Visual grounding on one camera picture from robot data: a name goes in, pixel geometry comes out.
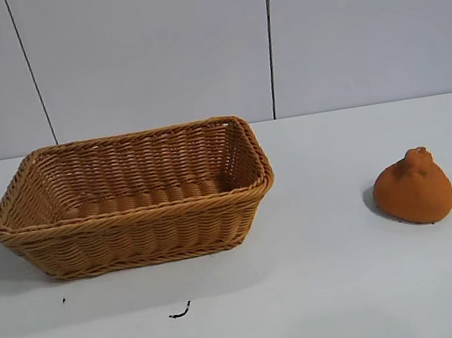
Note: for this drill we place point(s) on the brown woven wicker basket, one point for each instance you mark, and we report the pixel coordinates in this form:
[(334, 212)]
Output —
[(134, 238)]

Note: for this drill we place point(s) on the orange fruit with knobbed top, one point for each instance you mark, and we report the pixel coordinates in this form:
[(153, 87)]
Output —
[(413, 196)]

